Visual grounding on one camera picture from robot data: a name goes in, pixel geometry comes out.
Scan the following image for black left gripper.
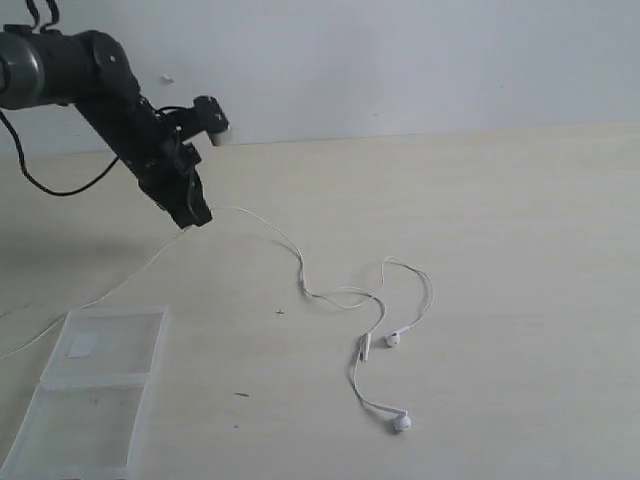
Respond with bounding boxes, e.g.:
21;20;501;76
82;95;212;229

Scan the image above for white wired earphones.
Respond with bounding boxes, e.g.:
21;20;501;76
0;205;434;435

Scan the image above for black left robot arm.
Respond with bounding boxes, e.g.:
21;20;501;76
1;25;229;229

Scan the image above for clear plastic storage box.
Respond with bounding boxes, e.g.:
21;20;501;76
1;307;170;479

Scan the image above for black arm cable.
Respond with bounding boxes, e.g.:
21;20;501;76
0;107;121;197

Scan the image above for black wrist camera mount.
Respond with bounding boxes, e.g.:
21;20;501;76
158;96;231;146

